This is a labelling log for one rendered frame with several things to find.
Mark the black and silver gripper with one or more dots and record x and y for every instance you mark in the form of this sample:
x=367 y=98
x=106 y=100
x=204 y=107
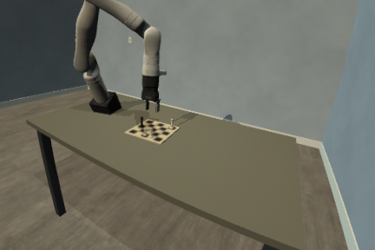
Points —
x=150 y=83

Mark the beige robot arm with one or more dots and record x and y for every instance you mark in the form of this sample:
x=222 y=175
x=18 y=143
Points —
x=86 y=28

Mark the chessboard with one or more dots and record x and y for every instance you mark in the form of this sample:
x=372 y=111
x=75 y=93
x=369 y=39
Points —
x=161 y=131

